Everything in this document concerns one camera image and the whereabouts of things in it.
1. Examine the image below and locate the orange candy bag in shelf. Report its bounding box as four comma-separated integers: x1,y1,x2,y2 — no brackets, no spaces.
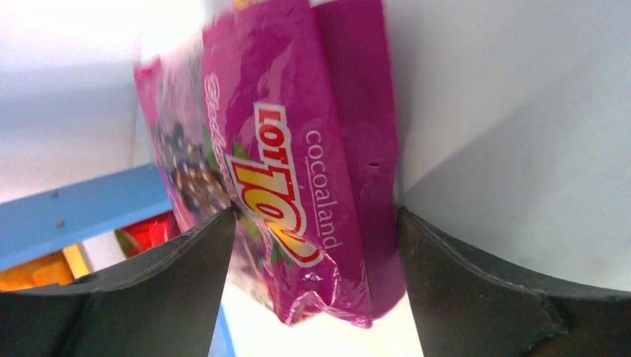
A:
1,245,92,292

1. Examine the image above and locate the blue wooden shelf unit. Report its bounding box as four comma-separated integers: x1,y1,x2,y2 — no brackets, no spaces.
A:
1,165,234,356

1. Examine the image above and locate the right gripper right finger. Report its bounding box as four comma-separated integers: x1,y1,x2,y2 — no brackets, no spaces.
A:
397,208,630,356

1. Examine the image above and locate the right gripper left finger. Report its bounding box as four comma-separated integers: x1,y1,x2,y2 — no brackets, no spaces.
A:
1,209,235,356

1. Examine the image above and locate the red candy bag in shelf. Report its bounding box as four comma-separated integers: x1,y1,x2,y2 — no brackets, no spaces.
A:
114,211,181,258

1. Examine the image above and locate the purple candy bag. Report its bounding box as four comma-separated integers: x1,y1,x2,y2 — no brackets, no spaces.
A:
134,1,405,328

